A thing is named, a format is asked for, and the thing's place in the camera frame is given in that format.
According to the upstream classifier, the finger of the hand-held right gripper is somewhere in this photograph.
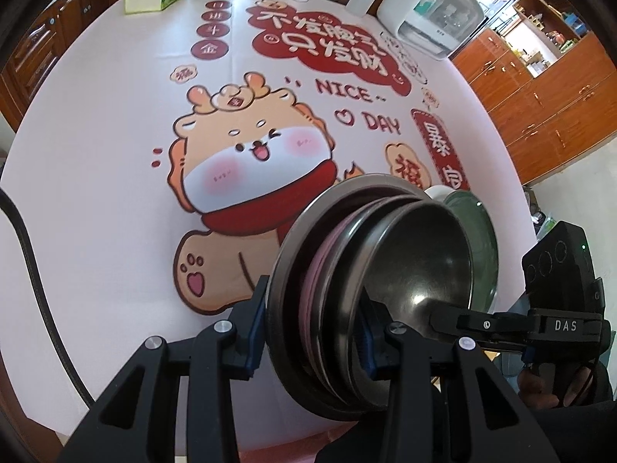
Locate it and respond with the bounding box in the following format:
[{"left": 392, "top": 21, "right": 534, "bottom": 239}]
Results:
[{"left": 427, "top": 299, "right": 536, "bottom": 353}]

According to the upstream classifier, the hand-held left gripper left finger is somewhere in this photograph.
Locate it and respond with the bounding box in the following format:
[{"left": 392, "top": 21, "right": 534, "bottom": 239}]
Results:
[{"left": 58, "top": 275, "right": 271, "bottom": 463}]

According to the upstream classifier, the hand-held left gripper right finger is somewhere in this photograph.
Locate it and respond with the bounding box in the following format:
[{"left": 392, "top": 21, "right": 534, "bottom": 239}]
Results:
[{"left": 359, "top": 299, "right": 550, "bottom": 463}]

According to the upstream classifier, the large steel bowl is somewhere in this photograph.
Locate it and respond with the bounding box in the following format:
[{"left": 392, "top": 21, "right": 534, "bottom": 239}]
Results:
[{"left": 266, "top": 175, "right": 435, "bottom": 413}]

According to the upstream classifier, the green plate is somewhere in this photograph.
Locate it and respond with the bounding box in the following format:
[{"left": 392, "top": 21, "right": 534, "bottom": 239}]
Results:
[{"left": 442, "top": 189, "right": 499, "bottom": 309}]

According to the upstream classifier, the pink steel bowl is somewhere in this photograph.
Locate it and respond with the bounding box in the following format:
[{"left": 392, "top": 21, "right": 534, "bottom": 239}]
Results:
[{"left": 299, "top": 198, "right": 420, "bottom": 396}]

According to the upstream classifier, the small steel bowl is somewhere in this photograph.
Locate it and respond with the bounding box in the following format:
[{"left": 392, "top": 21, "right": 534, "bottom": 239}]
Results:
[{"left": 320, "top": 198, "right": 475, "bottom": 399}]

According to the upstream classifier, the person's right hand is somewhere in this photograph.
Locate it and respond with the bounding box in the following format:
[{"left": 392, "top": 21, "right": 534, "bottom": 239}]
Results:
[{"left": 518, "top": 364, "right": 596, "bottom": 411}]

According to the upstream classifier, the orange wooden cabinet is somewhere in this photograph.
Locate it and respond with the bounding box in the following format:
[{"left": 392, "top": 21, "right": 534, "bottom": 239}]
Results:
[{"left": 450, "top": 0, "right": 617, "bottom": 186}]

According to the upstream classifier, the printed cartoon tablecloth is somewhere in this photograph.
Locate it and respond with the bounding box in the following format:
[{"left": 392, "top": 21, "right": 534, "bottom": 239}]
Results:
[{"left": 0, "top": 0, "right": 541, "bottom": 449}]

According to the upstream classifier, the white countertop appliance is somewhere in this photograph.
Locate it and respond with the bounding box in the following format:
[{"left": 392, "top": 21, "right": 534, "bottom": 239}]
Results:
[{"left": 377, "top": 0, "right": 487, "bottom": 61}]

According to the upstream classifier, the carved brown wooden cabinet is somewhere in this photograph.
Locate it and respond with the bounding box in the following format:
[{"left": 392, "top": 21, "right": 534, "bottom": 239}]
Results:
[{"left": 0, "top": 0, "right": 145, "bottom": 131}]

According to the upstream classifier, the black cable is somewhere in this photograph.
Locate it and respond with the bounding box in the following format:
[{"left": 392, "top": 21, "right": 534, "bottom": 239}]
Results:
[{"left": 0, "top": 188, "right": 97, "bottom": 411}]

